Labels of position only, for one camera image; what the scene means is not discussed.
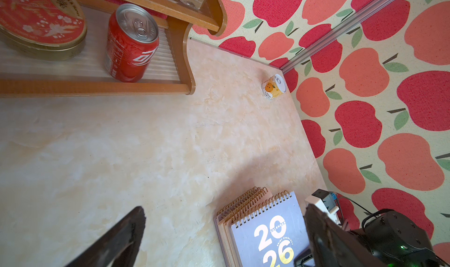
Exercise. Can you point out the small gold white can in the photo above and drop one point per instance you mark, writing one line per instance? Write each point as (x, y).
(274, 87)

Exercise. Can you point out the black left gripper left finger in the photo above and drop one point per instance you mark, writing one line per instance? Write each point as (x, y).
(119, 246)

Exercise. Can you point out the round red gold tin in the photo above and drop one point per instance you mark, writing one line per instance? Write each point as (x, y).
(51, 30)

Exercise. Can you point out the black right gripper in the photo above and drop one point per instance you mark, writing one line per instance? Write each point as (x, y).
(396, 240)

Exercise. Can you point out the purple calendar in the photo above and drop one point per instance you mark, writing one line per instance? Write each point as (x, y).
(271, 235)

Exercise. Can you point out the red soda can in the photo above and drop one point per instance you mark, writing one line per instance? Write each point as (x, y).
(132, 41)

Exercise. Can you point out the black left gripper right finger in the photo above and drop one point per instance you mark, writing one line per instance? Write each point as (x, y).
(333, 247)

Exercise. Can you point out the right aluminium corner post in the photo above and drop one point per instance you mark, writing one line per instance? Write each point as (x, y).
(353, 21)

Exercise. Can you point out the wooden three-tier shelf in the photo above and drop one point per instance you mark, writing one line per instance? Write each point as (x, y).
(169, 71)

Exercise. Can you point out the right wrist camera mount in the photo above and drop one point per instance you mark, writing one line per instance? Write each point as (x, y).
(327, 203)

